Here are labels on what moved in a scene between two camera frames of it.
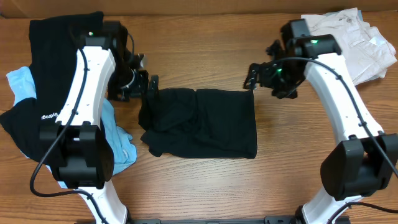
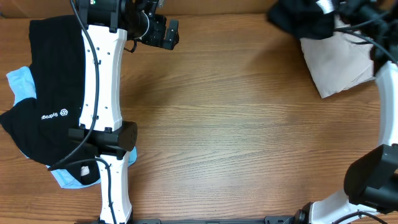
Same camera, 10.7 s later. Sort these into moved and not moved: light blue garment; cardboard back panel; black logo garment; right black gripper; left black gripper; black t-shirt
Moved: black t-shirt; right black gripper; left black gripper
Not moved: black logo garment; cardboard back panel; light blue garment
